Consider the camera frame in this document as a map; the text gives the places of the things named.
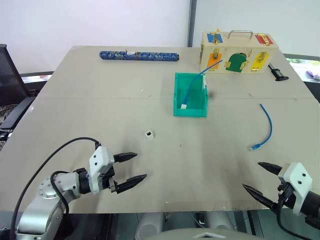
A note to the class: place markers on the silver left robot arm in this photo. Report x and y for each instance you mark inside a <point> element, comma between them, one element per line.
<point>42,200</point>

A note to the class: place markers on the black office chair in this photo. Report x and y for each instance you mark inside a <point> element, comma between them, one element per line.
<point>10,82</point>

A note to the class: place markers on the grey rounded robot body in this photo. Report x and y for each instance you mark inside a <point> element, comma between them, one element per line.
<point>200,233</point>

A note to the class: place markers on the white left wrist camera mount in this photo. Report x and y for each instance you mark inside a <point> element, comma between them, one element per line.
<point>98,162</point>

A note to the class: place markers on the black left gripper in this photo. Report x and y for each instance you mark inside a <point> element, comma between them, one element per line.
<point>108,181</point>

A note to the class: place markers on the green plastic bin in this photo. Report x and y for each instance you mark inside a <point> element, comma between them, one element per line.
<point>178,100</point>

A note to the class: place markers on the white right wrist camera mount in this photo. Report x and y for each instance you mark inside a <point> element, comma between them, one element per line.
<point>298,182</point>

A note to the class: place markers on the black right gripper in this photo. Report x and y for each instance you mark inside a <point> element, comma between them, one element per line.
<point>286,197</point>

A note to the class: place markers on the grey wall pillar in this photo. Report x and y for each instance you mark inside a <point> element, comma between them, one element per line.
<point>192,22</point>

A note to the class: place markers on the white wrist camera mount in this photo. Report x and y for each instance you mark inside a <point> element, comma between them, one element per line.
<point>298,182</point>
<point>98,162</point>

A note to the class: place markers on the black plastic clamp tool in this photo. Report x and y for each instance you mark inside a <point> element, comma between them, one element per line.
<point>278,74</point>

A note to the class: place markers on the wooden latch lock box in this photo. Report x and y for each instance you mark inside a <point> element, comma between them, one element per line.
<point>237,50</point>

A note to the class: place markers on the purple cloth item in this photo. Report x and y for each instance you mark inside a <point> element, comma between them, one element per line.
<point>313,75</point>

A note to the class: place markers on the blue patterned scroll tube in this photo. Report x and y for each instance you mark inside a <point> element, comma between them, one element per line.
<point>140,56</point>

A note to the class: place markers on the small white connector cube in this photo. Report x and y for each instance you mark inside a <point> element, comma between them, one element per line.
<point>150,136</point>

